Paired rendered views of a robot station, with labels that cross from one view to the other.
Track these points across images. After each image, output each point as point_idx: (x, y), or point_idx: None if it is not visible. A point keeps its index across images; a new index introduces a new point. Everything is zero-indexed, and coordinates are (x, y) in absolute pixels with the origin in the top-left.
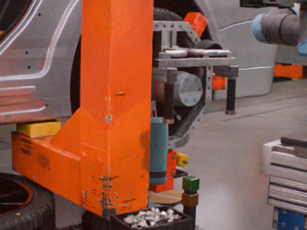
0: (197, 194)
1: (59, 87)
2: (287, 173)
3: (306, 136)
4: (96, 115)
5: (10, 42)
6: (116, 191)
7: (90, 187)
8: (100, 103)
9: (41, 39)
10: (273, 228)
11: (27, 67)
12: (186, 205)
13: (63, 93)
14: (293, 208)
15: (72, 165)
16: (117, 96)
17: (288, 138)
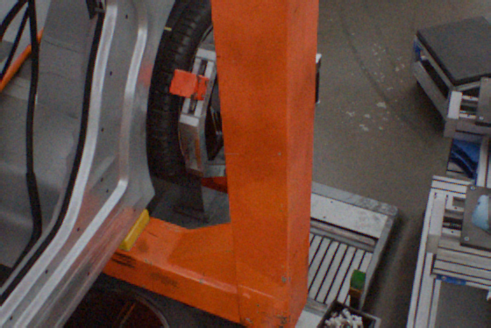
0: (364, 285)
1: (141, 182)
2: (458, 254)
3: (482, 231)
4: (266, 273)
5: (83, 187)
6: (292, 317)
7: (258, 317)
8: (273, 267)
9: (110, 152)
10: (315, 118)
11: (105, 192)
12: (356, 297)
13: (145, 184)
14: (463, 277)
15: (222, 295)
16: (293, 258)
17: (470, 245)
